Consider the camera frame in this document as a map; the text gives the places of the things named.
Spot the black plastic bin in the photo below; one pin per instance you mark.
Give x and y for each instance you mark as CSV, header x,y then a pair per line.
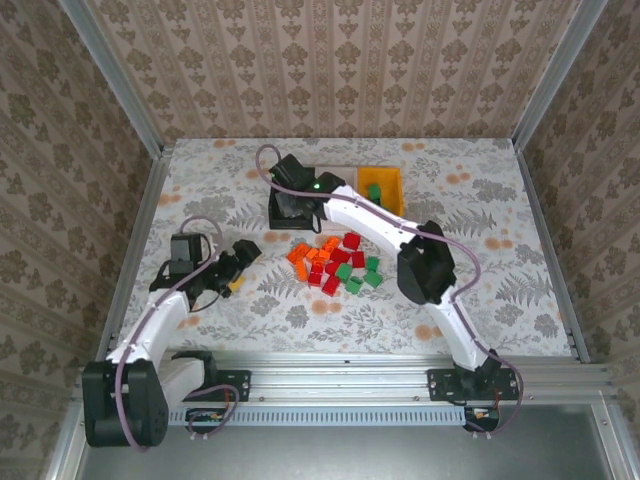
x,y
292,225

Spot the aluminium table side rail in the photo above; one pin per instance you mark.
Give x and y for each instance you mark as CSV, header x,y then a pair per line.
x,y
137,250
542,225

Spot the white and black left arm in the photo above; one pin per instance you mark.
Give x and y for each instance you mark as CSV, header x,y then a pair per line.
x,y
157,327

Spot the aluminium frame post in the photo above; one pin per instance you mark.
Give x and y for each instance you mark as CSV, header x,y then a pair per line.
x,y
556,75
115,75

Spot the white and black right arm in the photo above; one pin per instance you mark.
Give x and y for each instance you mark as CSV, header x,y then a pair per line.
x,y
370,220

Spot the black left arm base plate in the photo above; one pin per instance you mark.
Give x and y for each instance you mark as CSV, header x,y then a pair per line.
x,y
235,385

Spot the yellow-orange plastic bin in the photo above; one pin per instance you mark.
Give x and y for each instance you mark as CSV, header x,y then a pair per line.
x,y
387,177

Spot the red lego brick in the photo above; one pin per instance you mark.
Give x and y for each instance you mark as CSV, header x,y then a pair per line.
x,y
340,256
351,240
358,259
318,265
332,268
316,278
331,284

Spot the aluminium lower frame bar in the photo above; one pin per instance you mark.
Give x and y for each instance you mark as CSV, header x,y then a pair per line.
x,y
616,440
67,440

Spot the orange lego brick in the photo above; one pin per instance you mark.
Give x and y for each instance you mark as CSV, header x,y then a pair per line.
x,y
315,254
301,270
332,244
297,252

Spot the wide aluminium frame rail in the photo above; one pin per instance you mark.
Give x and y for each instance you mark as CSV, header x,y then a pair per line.
x,y
340,380

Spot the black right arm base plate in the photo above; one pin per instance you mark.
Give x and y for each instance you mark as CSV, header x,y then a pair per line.
x,y
442,385

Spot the grey metal sheet panel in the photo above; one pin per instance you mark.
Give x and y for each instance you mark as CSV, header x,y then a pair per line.
x,y
340,455

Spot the floral patterned table cover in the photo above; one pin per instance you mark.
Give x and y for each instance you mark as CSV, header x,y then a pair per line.
x,y
350,325

